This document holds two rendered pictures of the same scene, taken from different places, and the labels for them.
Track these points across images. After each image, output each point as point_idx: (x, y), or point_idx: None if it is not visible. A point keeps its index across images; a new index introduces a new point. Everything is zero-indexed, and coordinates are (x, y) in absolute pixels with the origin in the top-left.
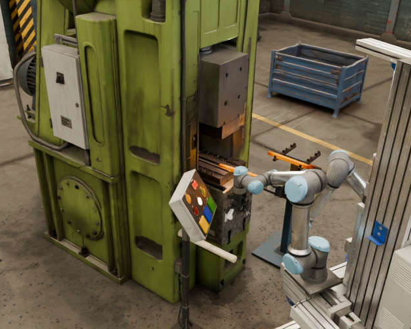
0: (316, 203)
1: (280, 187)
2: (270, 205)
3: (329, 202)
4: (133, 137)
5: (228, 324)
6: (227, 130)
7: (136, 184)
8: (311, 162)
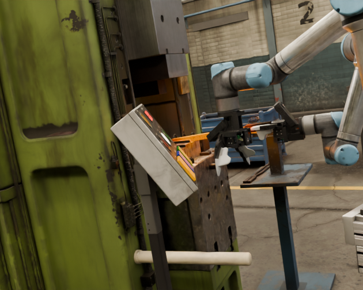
0: (355, 106)
1: (280, 125)
2: (243, 250)
3: (313, 228)
4: (26, 113)
5: None
6: (173, 67)
7: (45, 199)
8: None
